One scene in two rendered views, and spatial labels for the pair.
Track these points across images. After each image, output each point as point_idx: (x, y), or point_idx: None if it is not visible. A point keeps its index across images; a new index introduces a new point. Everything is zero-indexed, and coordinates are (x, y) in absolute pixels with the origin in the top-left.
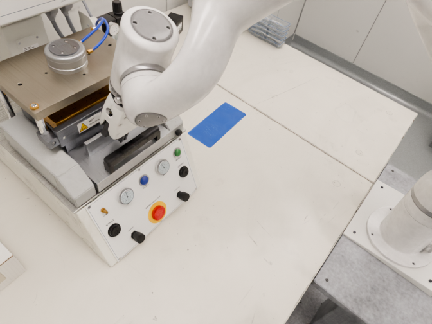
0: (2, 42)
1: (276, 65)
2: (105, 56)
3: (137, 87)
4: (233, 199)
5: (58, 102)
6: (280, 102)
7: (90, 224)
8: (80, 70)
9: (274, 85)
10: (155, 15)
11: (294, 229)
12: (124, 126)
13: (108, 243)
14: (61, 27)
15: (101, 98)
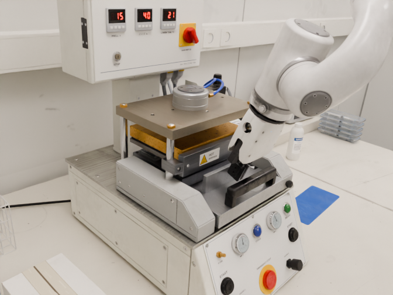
0: (124, 96)
1: (358, 156)
2: (221, 103)
3: (306, 70)
4: (353, 277)
5: (191, 126)
6: (375, 187)
7: (206, 270)
8: (203, 108)
9: (362, 173)
10: (312, 23)
11: None
12: (257, 147)
13: None
14: None
15: (219, 137)
